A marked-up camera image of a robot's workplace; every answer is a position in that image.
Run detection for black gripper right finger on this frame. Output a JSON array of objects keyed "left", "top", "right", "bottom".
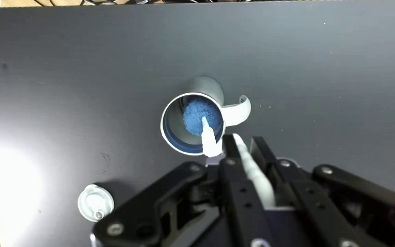
[{"left": 252, "top": 137, "right": 359, "bottom": 247}]

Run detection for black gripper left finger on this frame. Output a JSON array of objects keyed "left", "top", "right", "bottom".
[{"left": 221, "top": 134, "right": 276, "bottom": 247}]

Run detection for white bottle brush blue sponge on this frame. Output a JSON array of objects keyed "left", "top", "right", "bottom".
[{"left": 183, "top": 99, "right": 276, "bottom": 210}]

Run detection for grey bottle with handle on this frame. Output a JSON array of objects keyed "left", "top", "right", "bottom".
[{"left": 161, "top": 77, "right": 253, "bottom": 158}]

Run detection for white bottle cap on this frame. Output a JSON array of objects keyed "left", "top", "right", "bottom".
[{"left": 77, "top": 184, "right": 116, "bottom": 222}]

